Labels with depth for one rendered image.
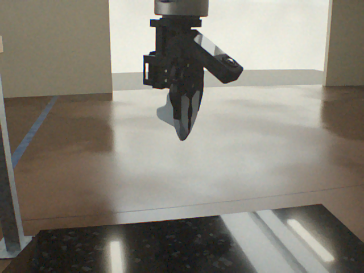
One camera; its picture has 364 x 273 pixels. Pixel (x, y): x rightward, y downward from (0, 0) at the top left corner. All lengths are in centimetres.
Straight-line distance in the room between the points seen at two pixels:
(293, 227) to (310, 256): 6
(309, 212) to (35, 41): 637
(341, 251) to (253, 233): 9
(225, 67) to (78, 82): 615
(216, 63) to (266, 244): 28
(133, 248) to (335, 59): 785
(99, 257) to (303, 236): 22
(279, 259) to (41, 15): 643
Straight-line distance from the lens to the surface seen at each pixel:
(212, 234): 41
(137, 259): 37
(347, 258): 40
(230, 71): 54
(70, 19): 660
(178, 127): 62
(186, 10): 57
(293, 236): 42
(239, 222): 43
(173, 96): 58
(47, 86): 671
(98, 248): 39
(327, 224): 45
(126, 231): 42
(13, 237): 202
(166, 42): 62
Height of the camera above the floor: 108
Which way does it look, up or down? 17 degrees down
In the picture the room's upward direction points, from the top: straight up
